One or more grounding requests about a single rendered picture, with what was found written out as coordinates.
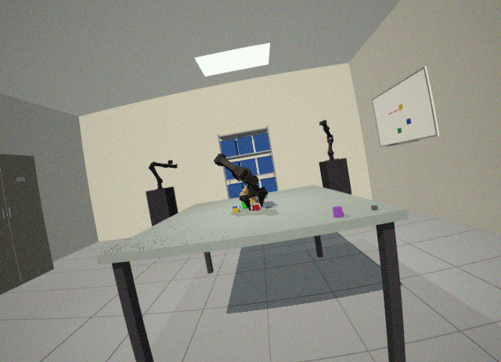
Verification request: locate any purple block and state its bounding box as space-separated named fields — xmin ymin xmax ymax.
xmin=333 ymin=206 xmax=343 ymax=218

